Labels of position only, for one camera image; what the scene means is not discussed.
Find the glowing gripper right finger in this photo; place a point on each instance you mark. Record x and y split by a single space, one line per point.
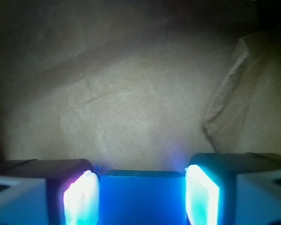
233 189

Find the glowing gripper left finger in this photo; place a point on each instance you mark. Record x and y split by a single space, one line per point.
48 192

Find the blue rectangular block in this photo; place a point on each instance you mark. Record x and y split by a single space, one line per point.
142 198

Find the brown paper bag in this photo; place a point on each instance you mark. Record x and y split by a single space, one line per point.
137 84

